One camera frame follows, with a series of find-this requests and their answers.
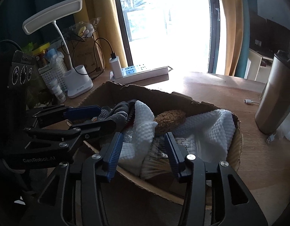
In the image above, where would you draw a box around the teal curtain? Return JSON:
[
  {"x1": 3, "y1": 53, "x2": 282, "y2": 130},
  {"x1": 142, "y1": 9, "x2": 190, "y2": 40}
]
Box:
[{"x1": 234, "y1": 0, "x2": 256, "y2": 79}]

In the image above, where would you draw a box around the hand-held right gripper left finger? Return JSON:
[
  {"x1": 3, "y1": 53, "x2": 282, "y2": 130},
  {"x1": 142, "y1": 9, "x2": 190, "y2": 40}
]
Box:
[{"x1": 38, "y1": 132, "x2": 124, "y2": 226}]

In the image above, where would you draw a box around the clear plastic bag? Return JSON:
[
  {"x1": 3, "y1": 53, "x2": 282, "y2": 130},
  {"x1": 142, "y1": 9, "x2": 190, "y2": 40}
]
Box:
[{"x1": 275, "y1": 116, "x2": 290, "y2": 147}]

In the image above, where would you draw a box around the white television cabinet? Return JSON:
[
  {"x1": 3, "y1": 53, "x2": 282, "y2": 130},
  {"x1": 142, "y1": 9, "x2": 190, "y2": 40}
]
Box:
[{"x1": 246, "y1": 48, "x2": 277, "y2": 82}]

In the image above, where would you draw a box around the white pill bottle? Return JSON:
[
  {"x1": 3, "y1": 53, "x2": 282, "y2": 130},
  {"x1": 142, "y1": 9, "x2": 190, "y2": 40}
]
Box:
[
  {"x1": 56, "y1": 88, "x2": 67, "y2": 103},
  {"x1": 50, "y1": 79, "x2": 60, "y2": 95}
]

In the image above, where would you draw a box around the white desk lamp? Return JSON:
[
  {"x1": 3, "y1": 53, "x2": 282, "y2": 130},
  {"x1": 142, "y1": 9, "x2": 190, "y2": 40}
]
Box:
[{"x1": 22, "y1": 0, "x2": 93, "y2": 99}]

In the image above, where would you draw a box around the silver usb plug cable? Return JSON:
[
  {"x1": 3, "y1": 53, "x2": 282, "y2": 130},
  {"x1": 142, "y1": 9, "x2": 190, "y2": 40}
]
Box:
[{"x1": 265, "y1": 134, "x2": 277, "y2": 145}]

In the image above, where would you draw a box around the white power strip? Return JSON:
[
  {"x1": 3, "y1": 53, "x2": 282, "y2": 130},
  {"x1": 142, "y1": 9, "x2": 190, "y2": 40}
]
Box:
[{"x1": 109, "y1": 65, "x2": 174, "y2": 85}]

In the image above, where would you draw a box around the brown paper bag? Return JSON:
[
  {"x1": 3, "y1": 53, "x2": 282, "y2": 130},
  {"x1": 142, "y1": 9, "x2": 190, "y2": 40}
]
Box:
[{"x1": 62, "y1": 31, "x2": 105, "y2": 77}]

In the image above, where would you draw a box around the white usb charger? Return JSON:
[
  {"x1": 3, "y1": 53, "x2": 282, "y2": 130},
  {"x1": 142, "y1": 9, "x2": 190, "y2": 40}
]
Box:
[{"x1": 109, "y1": 56, "x2": 124, "y2": 79}]

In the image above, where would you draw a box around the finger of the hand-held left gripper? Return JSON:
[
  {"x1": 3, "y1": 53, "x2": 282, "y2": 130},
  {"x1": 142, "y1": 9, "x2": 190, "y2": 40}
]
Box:
[
  {"x1": 32, "y1": 105, "x2": 102, "y2": 124},
  {"x1": 24, "y1": 119, "x2": 117, "y2": 152}
]

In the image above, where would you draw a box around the blue packet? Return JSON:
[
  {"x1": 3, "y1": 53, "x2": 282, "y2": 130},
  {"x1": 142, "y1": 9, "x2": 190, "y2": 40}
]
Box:
[{"x1": 45, "y1": 49, "x2": 59, "y2": 62}]

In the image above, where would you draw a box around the yellow curtain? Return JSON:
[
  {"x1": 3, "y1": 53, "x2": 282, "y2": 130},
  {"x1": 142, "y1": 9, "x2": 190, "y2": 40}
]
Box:
[
  {"x1": 217, "y1": 0, "x2": 244, "y2": 77},
  {"x1": 69, "y1": 0, "x2": 132, "y2": 74}
]

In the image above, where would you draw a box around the grey grip sock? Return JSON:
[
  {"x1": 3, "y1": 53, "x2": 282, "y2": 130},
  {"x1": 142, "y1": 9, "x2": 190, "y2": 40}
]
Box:
[
  {"x1": 100, "y1": 106, "x2": 115, "y2": 123},
  {"x1": 109, "y1": 101, "x2": 136, "y2": 133}
]

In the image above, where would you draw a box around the brown cardboard box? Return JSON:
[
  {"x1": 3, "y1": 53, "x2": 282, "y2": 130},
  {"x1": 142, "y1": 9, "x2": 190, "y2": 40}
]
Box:
[{"x1": 65, "y1": 81, "x2": 244, "y2": 211}]

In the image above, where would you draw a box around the white waffle towel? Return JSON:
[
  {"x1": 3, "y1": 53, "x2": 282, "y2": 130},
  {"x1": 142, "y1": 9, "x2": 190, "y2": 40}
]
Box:
[{"x1": 175, "y1": 109, "x2": 237, "y2": 163}]

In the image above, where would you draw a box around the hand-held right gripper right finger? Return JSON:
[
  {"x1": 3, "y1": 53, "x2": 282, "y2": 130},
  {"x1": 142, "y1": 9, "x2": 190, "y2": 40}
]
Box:
[{"x1": 164, "y1": 132, "x2": 269, "y2": 226}]

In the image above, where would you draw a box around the black television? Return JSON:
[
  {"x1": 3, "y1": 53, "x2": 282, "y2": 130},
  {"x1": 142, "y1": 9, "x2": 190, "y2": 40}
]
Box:
[{"x1": 250, "y1": 14, "x2": 290, "y2": 58}]

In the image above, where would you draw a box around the white perforated basket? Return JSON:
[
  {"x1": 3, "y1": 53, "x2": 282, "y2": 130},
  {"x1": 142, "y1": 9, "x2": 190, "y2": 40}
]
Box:
[{"x1": 40, "y1": 62, "x2": 69, "y2": 92}]

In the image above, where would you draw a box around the white waffle cloth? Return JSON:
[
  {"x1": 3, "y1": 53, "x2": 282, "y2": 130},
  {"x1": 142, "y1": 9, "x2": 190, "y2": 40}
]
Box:
[{"x1": 118, "y1": 100, "x2": 158, "y2": 176}]

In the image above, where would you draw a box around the black window frame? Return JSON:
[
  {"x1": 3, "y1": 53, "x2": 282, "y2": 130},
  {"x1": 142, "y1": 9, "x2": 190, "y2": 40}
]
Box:
[{"x1": 112, "y1": 0, "x2": 221, "y2": 74}]

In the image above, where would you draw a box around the stainless steel tumbler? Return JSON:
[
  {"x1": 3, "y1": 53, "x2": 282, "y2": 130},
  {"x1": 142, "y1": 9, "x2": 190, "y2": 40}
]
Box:
[{"x1": 254, "y1": 50, "x2": 290, "y2": 135}]

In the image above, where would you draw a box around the white crumpled plastic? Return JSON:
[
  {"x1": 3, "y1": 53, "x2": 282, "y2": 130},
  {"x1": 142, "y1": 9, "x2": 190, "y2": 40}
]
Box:
[{"x1": 49, "y1": 52, "x2": 65, "y2": 70}]

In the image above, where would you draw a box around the jar with yellow lid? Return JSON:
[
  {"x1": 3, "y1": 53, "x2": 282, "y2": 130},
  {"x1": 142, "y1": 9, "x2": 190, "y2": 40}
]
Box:
[{"x1": 33, "y1": 42, "x2": 51, "y2": 69}]

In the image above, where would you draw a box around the thin black cord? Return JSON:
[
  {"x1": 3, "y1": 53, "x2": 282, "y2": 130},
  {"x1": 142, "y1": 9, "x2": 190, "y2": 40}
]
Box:
[{"x1": 0, "y1": 40, "x2": 23, "y2": 52}]

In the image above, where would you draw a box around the black charging cable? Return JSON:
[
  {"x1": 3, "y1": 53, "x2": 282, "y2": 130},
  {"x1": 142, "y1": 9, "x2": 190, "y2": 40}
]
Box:
[{"x1": 72, "y1": 32, "x2": 117, "y2": 80}]

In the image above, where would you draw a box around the brown loofah pad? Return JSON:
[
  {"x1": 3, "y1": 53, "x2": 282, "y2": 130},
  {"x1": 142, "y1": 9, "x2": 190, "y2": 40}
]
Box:
[{"x1": 154, "y1": 109, "x2": 186, "y2": 136}]

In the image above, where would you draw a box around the clear bag with plush toy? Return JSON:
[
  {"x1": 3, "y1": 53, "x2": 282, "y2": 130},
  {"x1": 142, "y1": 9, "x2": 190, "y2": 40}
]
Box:
[{"x1": 64, "y1": 18, "x2": 102, "y2": 39}]

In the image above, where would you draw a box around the clear plastic wrap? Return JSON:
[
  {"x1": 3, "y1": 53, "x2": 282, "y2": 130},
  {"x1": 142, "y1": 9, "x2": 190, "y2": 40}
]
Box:
[{"x1": 122, "y1": 127, "x2": 136, "y2": 144}]

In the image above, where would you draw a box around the clear cotton swab packet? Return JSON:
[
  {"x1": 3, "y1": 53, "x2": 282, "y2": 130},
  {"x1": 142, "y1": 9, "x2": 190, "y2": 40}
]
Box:
[{"x1": 141, "y1": 135, "x2": 197, "y2": 179}]

